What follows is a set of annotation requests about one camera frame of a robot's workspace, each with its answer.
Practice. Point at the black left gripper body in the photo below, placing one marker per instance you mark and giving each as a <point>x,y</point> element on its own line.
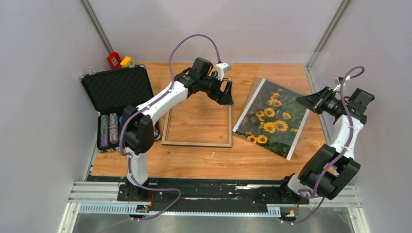
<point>212,87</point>

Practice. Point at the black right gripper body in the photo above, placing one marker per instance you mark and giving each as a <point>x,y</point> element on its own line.
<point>329,104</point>

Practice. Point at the sunflower photo print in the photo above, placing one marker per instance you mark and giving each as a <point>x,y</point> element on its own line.
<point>272,118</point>

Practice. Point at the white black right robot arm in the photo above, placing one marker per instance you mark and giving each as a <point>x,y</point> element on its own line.
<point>333,166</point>

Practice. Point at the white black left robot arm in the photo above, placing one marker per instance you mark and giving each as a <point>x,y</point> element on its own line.
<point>137,124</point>

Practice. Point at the yellow toy block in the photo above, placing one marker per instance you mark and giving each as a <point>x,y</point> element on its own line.
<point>127,62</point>

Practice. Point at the black poker chip case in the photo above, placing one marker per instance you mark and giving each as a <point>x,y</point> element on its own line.
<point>111,91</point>

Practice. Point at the red toy house block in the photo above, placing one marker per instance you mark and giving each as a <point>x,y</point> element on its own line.
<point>114,60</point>

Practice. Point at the grey pink chip stack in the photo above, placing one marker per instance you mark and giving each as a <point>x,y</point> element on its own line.
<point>113,128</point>

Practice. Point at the green purple chip stack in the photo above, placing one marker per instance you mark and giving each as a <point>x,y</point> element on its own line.
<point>104,131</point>

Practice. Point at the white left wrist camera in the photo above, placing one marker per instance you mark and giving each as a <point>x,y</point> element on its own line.
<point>221,69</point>

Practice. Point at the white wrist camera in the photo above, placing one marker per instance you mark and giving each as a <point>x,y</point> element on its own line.
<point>338,81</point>
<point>221,69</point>

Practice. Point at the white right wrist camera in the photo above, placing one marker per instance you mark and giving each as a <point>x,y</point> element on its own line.
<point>338,81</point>

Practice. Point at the wooden picture frame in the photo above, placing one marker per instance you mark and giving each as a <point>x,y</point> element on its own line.
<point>198,122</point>

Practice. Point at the aluminium rail frame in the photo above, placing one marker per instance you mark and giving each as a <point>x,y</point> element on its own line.
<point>100,197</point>

